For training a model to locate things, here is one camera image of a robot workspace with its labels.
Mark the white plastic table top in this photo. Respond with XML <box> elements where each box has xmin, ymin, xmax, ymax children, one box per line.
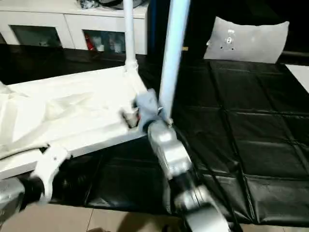
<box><xmin>0</xmin><ymin>65</ymin><xmax>149</xmax><ymax>180</ymax></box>

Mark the white plastic table leg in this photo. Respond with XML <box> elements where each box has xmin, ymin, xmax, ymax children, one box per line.
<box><xmin>122</xmin><ymin>0</ymin><xmax>140</xmax><ymax>74</ymax></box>
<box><xmin>158</xmin><ymin>0</ymin><xmax>192</xmax><ymax>119</ymax></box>

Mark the black cabinet with gold label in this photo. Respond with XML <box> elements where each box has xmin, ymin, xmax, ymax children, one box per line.
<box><xmin>147</xmin><ymin>0</ymin><xmax>218</xmax><ymax>61</ymax></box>

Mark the black work mat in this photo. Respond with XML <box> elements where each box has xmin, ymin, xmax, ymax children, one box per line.
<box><xmin>0</xmin><ymin>46</ymin><xmax>309</xmax><ymax>227</ymax></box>

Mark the white cabinet with glass doors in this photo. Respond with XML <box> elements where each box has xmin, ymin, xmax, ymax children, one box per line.
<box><xmin>0</xmin><ymin>0</ymin><xmax>148</xmax><ymax>55</ymax></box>

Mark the flat white board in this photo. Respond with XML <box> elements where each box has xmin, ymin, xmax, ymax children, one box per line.
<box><xmin>287</xmin><ymin>64</ymin><xmax>309</xmax><ymax>93</ymax></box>

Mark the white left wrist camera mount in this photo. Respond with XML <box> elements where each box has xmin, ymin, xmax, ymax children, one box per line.
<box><xmin>29</xmin><ymin>144</ymin><xmax>73</xmax><ymax>204</ymax></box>

